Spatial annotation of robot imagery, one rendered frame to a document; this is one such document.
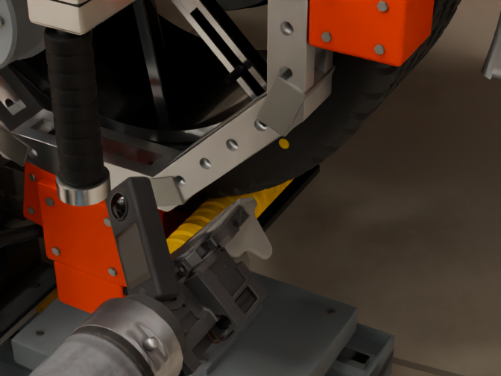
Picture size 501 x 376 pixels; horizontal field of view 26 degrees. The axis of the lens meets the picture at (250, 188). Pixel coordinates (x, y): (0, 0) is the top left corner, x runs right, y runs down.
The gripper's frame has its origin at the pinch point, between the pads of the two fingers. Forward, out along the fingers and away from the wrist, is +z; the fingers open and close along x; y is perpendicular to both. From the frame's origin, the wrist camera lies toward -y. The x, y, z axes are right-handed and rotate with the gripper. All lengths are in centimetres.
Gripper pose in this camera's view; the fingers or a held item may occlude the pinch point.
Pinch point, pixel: (241, 201)
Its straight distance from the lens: 107.8
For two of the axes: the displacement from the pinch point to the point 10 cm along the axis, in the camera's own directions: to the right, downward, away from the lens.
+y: 6.2, 7.8, 1.1
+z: 4.8, -4.9, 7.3
